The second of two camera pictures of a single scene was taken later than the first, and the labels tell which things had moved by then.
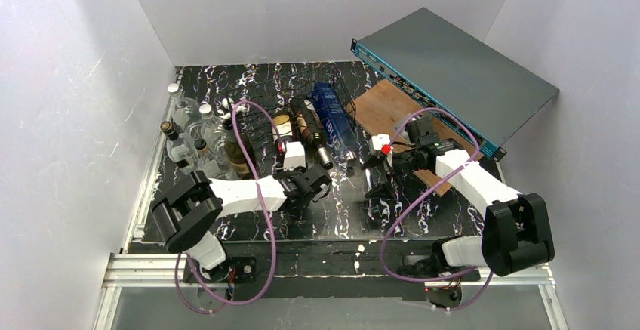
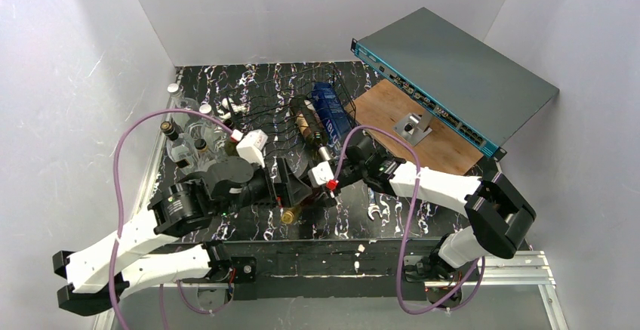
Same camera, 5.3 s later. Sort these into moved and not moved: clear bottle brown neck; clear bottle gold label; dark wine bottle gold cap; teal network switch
Moved: dark wine bottle gold cap
Not moved: teal network switch; clear bottle gold label; clear bottle brown neck
